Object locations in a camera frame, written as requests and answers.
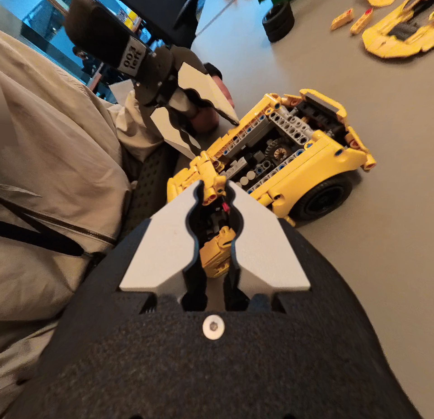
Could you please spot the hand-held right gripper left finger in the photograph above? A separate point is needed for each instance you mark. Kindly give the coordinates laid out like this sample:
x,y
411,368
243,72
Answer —
x,y
159,252

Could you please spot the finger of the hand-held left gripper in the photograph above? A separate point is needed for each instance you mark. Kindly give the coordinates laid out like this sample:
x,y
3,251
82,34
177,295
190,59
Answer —
x,y
203,86
169,130

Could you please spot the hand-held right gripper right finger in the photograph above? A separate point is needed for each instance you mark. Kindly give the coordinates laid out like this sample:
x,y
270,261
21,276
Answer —
x,y
268,252

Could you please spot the yellow toy car model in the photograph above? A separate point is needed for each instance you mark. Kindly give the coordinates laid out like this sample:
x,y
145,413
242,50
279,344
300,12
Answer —
x,y
305,174

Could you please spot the yellow wedge brick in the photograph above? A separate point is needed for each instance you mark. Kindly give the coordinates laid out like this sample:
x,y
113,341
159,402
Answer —
x,y
361,21

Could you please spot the person's left forearm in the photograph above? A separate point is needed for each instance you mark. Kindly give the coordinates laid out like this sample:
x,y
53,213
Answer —
x,y
135,130

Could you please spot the grey desk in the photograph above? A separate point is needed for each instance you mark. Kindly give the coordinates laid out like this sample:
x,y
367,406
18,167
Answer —
x,y
373,239

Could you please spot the person's left hand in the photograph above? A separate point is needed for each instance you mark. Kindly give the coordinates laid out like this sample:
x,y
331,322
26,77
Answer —
x,y
206,120

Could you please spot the black toy tyre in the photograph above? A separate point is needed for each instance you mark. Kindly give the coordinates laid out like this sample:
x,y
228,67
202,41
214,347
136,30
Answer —
x,y
278,20

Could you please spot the person's beige jacket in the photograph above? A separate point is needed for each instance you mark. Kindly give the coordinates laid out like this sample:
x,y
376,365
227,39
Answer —
x,y
51,188

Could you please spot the short yellow toy beam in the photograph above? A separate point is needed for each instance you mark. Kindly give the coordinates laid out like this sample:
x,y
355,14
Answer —
x,y
342,18

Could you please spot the yellow toy car hood section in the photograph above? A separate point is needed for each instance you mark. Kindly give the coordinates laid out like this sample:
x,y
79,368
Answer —
x,y
396,39

